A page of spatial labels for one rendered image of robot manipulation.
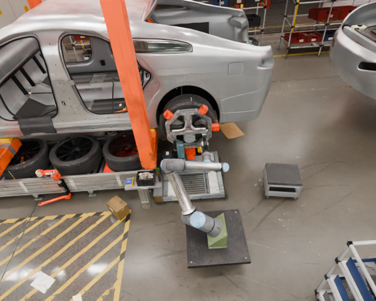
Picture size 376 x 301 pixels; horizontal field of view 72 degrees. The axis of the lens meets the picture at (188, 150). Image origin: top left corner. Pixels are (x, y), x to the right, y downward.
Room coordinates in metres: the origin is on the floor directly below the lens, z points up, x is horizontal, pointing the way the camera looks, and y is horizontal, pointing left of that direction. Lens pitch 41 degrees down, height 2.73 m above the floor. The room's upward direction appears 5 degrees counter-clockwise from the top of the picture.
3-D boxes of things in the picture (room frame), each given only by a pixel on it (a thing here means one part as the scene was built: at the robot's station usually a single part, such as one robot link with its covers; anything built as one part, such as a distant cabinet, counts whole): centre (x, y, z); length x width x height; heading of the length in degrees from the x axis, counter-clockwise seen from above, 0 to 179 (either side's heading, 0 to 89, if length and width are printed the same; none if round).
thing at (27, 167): (2.79, 2.27, 0.39); 0.66 x 0.66 x 0.24
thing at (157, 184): (2.10, 0.56, 0.44); 0.43 x 0.17 x 0.03; 89
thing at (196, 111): (2.52, -0.03, 0.85); 0.54 x 0.07 x 0.54; 89
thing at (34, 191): (2.77, 1.73, 0.14); 2.47 x 0.85 x 0.27; 89
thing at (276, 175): (2.16, -1.15, 0.17); 0.43 x 0.36 x 0.34; 79
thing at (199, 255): (1.42, -0.20, 0.15); 0.60 x 0.60 x 0.30; 89
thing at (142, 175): (2.10, 0.52, 0.51); 0.20 x 0.14 x 0.13; 86
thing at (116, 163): (2.76, 0.82, 0.39); 0.66 x 0.66 x 0.24
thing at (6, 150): (2.69, 2.40, 0.69); 0.52 x 0.17 x 0.35; 179
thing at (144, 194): (2.10, 0.59, 0.21); 0.10 x 0.10 x 0.42; 89
